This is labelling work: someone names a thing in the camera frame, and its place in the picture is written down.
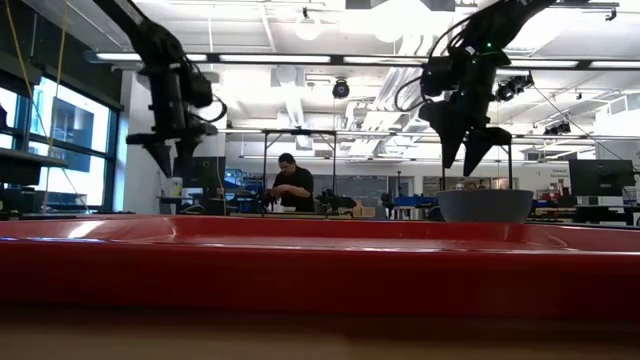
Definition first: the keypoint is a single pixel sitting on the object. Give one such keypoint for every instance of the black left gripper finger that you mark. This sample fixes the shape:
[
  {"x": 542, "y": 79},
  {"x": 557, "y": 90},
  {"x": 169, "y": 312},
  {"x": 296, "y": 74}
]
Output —
[
  {"x": 162, "y": 157},
  {"x": 185, "y": 160}
]

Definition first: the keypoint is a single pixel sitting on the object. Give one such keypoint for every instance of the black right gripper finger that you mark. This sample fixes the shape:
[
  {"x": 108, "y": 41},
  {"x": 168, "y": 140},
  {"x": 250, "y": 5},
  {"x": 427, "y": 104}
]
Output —
[
  {"x": 450, "y": 130},
  {"x": 480, "y": 145}
]

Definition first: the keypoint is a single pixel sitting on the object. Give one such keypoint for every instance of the blue bowl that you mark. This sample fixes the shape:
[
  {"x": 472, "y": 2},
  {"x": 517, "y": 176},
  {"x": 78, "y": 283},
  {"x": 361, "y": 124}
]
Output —
[{"x": 484, "y": 206}]

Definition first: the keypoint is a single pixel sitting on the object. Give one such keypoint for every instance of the red plastic tray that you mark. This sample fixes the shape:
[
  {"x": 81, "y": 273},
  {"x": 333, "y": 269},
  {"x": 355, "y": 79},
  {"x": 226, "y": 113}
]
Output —
[{"x": 320, "y": 270}]

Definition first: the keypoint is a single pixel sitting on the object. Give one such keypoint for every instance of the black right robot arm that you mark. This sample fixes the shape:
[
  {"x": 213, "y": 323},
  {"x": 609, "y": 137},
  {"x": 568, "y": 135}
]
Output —
[{"x": 500, "y": 25}]

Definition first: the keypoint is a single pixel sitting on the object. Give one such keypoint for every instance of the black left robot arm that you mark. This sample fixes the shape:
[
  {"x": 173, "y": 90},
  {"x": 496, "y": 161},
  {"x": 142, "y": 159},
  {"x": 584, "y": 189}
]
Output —
[{"x": 150, "y": 40}]

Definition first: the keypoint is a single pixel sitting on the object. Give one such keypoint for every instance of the black background monitor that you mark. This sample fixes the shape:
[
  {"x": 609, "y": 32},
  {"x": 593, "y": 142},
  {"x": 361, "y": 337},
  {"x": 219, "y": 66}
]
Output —
[
  {"x": 600, "y": 177},
  {"x": 210, "y": 172}
]

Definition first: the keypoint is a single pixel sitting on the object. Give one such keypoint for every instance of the ceiling track spotlight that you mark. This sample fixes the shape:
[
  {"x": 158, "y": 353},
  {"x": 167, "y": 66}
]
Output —
[{"x": 512, "y": 86}]

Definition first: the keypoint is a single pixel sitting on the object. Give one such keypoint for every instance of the blue storage bins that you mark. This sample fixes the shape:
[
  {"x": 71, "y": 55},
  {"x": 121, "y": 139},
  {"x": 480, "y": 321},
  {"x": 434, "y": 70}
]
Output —
[{"x": 415, "y": 201}]

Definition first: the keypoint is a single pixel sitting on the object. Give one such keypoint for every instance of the person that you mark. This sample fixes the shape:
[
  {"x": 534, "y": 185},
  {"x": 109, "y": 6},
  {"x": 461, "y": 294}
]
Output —
[{"x": 296, "y": 187}]

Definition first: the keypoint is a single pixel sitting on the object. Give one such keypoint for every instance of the cardboard box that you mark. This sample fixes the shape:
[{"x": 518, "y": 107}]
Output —
[{"x": 364, "y": 211}]

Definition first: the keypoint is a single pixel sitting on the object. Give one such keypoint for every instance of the dark grey desk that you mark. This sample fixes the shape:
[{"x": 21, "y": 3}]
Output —
[{"x": 25, "y": 167}]

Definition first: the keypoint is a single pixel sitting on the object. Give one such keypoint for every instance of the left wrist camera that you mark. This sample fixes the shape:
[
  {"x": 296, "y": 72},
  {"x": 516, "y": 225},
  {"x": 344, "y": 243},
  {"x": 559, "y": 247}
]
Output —
[{"x": 201, "y": 90}]

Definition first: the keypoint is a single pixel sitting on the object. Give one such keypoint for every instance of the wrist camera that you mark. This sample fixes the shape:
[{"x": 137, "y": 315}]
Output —
[
  {"x": 435, "y": 76},
  {"x": 201, "y": 90}
]

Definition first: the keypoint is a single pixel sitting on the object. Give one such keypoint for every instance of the black background workstation frame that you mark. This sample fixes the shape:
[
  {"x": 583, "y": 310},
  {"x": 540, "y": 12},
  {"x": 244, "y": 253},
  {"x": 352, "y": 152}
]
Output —
[
  {"x": 300, "y": 132},
  {"x": 509, "y": 165}
]

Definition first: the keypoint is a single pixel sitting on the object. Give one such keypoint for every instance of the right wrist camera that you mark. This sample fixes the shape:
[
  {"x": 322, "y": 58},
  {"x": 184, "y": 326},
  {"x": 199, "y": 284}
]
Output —
[{"x": 435, "y": 76}]

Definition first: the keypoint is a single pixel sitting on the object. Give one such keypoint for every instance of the ceiling dome camera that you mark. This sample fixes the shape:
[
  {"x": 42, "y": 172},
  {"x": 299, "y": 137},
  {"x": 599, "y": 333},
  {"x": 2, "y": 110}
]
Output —
[{"x": 341, "y": 89}]

